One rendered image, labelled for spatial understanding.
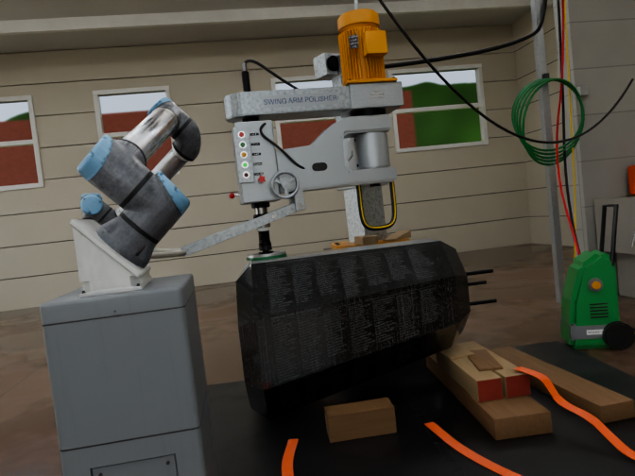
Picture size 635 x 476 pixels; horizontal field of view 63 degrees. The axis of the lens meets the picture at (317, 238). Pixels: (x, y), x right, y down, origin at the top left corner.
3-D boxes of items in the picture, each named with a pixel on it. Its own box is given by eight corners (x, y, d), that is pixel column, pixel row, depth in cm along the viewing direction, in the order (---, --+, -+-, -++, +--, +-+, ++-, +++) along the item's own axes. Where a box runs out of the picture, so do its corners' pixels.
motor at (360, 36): (380, 93, 305) (372, 25, 303) (400, 78, 275) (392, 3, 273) (334, 95, 299) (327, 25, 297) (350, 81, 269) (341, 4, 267)
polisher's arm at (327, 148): (386, 200, 304) (378, 117, 301) (402, 199, 281) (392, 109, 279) (264, 214, 288) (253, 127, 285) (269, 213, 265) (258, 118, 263)
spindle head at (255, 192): (303, 203, 293) (295, 125, 291) (312, 201, 272) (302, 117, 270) (240, 210, 286) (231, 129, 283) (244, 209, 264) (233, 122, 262)
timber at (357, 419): (330, 443, 224) (327, 416, 223) (326, 432, 236) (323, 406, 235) (397, 433, 227) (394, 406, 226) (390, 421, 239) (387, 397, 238)
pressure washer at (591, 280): (615, 334, 338) (604, 203, 334) (637, 349, 304) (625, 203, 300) (557, 337, 346) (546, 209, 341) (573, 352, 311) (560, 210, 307)
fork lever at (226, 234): (301, 209, 292) (298, 200, 291) (308, 207, 273) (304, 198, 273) (185, 255, 278) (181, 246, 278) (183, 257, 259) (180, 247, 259)
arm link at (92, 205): (111, 206, 232) (111, 207, 244) (90, 189, 228) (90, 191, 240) (96, 222, 230) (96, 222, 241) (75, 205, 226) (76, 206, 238)
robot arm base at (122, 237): (140, 270, 159) (162, 246, 160) (90, 230, 155) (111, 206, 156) (147, 264, 177) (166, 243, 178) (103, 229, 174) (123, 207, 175)
